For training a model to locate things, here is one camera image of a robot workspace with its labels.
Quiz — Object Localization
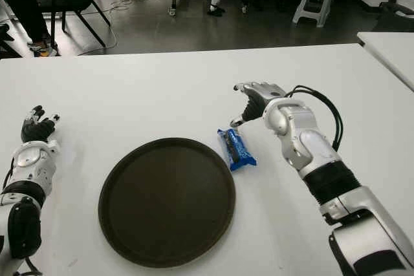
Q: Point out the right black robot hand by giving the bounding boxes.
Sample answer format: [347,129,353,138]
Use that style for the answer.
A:
[230,81,289,128]

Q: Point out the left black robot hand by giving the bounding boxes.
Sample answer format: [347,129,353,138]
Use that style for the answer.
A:
[21,105,61,143]

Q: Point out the blue Oreo cookie pack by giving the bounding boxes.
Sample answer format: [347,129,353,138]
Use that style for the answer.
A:
[217,128,258,172]

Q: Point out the black chair with armrest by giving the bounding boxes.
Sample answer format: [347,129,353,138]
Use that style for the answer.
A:
[0,22,16,59]

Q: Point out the person in black trousers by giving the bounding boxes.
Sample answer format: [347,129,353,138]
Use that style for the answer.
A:
[0,0,59,57]

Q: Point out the round dark brown tray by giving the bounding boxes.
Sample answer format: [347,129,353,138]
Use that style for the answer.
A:
[98,137,236,269]

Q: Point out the white side table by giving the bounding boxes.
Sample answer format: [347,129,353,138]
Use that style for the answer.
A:
[356,32,414,92]

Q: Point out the black armchair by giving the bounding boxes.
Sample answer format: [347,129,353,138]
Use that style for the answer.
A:
[371,0,414,33]

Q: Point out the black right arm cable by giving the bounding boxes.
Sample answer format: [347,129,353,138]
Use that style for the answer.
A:
[284,85,344,153]

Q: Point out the white floor cable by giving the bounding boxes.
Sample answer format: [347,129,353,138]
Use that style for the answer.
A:
[77,0,162,56]

